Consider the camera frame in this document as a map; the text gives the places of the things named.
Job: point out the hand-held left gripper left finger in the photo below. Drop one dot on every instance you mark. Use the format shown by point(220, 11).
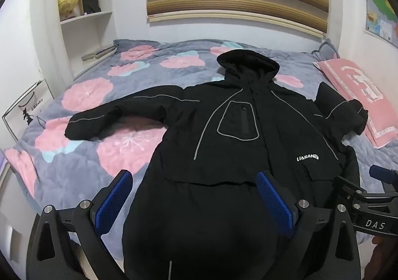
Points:
point(113, 202)

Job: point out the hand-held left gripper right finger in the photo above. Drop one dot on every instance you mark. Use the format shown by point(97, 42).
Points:
point(275, 202)

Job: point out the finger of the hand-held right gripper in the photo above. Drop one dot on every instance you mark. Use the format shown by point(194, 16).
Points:
point(384, 176)
point(349, 188)

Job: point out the black hooded jacket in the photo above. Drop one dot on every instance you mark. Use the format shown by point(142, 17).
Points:
point(230, 149)

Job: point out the person's right hand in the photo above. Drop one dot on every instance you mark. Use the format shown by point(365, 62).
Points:
point(384, 252)

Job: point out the pink pillow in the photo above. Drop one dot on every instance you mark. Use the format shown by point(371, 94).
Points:
point(351, 81)

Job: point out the grey floral blanket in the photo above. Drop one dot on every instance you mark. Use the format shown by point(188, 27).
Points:
point(93, 90)

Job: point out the grey pillow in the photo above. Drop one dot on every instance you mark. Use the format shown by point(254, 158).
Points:
point(326, 50)

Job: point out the flat book on shelf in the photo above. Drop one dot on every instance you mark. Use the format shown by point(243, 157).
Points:
point(98, 52)

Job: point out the white corner shelf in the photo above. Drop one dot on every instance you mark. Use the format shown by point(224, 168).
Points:
point(93, 31)

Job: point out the yellow globe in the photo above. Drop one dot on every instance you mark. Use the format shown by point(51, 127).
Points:
point(68, 0)

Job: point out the framed wall picture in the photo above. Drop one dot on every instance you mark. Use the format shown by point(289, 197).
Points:
point(28, 109)

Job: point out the colourful wall map poster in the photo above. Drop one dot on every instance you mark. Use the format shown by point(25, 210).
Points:
point(381, 9)

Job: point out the black picture frame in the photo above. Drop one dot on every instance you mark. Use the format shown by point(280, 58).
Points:
point(90, 2)

